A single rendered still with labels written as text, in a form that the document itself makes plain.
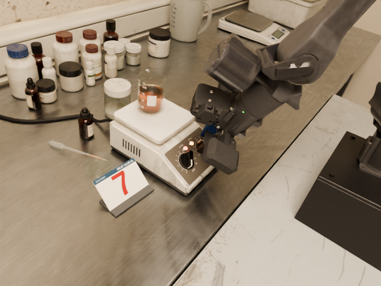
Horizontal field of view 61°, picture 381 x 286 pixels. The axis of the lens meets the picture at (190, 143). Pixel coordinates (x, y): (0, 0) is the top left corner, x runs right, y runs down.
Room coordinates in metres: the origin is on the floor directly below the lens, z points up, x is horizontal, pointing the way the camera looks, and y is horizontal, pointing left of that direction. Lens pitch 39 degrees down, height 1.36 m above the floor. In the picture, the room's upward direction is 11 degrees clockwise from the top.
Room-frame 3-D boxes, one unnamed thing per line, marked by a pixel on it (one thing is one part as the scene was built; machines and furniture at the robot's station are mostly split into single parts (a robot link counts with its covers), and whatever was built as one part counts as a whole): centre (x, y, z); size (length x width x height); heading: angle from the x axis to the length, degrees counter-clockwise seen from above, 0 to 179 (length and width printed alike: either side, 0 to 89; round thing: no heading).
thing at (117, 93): (0.61, 0.18, 0.94); 0.06 x 0.06 x 0.08
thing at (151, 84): (0.53, 0.09, 1.02); 0.06 x 0.05 x 0.08; 44
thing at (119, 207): (0.38, 0.10, 0.92); 0.09 x 0.06 x 0.04; 147
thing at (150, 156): (0.50, 0.06, 0.94); 0.22 x 0.13 x 0.08; 62
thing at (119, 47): (0.83, 0.26, 0.93); 0.06 x 0.06 x 0.07
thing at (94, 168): (0.42, 0.16, 0.91); 0.06 x 0.06 x 0.02
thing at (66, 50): (0.75, 0.36, 0.95); 0.06 x 0.06 x 0.11
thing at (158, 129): (0.51, 0.08, 0.98); 0.12 x 0.12 x 0.01; 62
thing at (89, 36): (0.81, 0.32, 0.95); 0.06 x 0.06 x 0.10
